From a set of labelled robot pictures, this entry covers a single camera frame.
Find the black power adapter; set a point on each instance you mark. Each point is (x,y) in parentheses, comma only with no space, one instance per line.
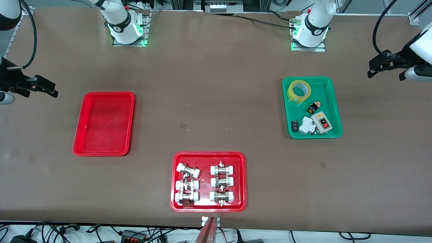
(22,239)

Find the black plug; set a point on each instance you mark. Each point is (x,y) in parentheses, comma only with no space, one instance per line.
(251,241)

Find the black yellow push button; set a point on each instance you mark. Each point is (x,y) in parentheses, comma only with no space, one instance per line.
(311,108)

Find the red tray with fittings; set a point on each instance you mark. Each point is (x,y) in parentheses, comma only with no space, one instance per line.
(206,158)

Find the black terminal block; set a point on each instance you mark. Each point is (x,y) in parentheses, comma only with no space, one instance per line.
(294,126)

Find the red metal clamp bar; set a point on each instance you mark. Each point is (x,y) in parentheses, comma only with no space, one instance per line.
(207,233)

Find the grey white power strip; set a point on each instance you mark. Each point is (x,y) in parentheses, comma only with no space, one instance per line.
(221,6)

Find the yellow tape roll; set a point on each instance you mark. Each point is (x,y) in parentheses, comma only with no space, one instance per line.
(291,92)

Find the metal white pipe fitting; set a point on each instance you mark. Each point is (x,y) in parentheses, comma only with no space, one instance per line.
(222,182)
(186,197)
(186,185)
(221,196)
(188,170)
(222,169)

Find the white circuit breaker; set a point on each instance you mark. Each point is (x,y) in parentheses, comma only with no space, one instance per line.
(306,126)

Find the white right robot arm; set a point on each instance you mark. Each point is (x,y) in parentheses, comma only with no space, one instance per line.
(118,23)

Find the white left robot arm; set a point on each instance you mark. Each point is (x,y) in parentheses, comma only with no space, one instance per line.
(314,30)

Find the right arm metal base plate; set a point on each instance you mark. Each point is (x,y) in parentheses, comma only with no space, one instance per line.
(145,30)

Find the empty red plastic tray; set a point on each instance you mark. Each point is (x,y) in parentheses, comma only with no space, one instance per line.
(101,141)

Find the green plastic tray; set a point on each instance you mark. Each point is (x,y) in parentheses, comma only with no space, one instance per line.
(327,91)

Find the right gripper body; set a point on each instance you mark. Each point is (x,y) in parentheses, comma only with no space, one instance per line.
(10,78)

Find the white red-black switch box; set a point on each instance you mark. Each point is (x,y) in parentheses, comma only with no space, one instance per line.
(321,122)

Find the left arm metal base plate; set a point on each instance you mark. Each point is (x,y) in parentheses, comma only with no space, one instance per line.
(320,48)

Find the black orange connector box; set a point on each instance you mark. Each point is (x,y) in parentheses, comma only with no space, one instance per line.
(133,235)

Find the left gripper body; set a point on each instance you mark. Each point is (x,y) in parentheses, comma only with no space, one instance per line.
(402,58)

